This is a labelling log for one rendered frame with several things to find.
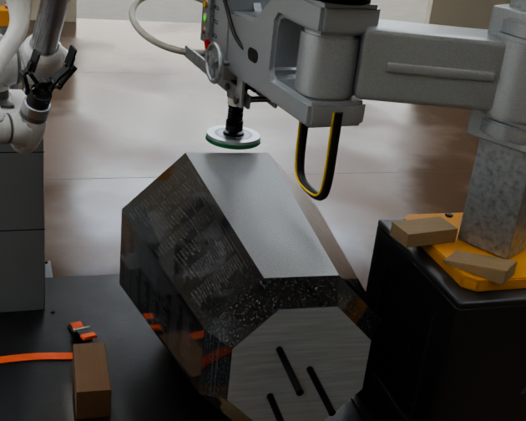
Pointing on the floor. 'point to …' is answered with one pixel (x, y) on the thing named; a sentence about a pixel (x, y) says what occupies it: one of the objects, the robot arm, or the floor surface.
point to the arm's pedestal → (13, 230)
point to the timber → (91, 381)
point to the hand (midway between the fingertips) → (54, 52)
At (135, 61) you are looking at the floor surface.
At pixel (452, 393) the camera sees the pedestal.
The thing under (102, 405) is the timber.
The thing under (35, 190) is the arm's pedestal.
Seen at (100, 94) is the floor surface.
